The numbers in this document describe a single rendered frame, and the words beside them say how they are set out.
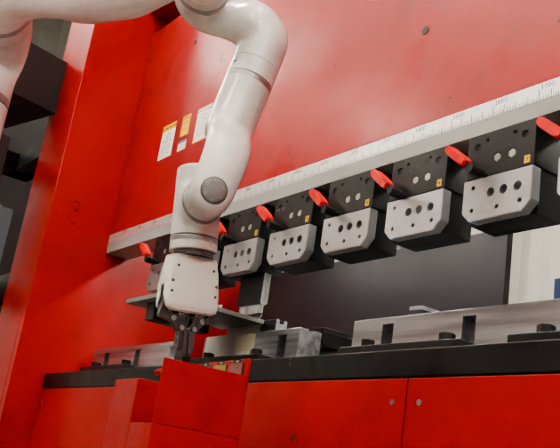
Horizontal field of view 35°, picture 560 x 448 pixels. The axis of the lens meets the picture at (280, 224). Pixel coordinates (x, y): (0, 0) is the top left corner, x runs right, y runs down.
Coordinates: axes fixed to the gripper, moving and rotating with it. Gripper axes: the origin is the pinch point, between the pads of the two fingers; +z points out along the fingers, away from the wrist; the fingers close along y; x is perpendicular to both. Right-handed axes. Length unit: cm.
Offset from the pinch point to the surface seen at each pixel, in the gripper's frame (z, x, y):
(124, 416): 12.6, -7.3, 6.3
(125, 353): -8, -101, -29
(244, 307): -17, -47, -37
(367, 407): 8.7, 19.9, -24.6
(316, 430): 12.6, 7.1, -23.3
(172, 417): 12.5, 4.9, 3.1
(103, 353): -9, -117, -28
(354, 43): -74, -12, -41
